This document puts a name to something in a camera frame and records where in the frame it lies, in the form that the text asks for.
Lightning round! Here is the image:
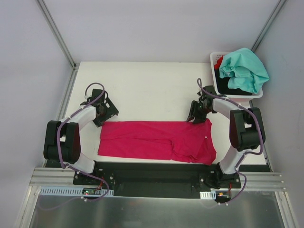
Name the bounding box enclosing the left white cable duct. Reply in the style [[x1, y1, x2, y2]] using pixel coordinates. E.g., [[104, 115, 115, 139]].
[[40, 187, 114, 197]]

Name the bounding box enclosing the teal t shirt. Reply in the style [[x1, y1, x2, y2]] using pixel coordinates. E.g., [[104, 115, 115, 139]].
[[218, 48, 270, 94]]

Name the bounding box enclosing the magenta t shirt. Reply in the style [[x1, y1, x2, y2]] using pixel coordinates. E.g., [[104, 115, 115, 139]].
[[97, 120, 217, 165]]

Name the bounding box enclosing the aluminium frame rail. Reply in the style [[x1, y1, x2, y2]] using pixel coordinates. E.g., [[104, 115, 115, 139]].
[[29, 167, 287, 191]]

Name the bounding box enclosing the right white cable duct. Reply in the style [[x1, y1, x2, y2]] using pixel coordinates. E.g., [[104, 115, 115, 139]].
[[199, 190, 216, 200]]

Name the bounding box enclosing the white cable duct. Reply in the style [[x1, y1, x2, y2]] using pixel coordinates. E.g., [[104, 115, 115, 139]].
[[40, 187, 114, 197], [199, 190, 216, 200]]

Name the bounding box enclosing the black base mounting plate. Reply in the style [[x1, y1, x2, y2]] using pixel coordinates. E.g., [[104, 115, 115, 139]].
[[72, 161, 242, 197]]

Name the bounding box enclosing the white plastic laundry basket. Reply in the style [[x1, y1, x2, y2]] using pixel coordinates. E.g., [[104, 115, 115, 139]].
[[210, 52, 263, 103]]

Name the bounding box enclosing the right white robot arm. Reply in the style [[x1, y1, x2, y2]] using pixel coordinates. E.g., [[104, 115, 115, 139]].
[[187, 85, 266, 189]]

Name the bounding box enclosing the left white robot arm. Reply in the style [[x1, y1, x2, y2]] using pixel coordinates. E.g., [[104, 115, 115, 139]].
[[43, 89, 119, 185]]

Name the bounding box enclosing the red t shirt in basket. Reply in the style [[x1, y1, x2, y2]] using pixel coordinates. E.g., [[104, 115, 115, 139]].
[[214, 56, 224, 70]]

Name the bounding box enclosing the black t shirt in basket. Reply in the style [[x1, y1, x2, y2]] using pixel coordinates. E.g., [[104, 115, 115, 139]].
[[214, 69, 252, 95]]

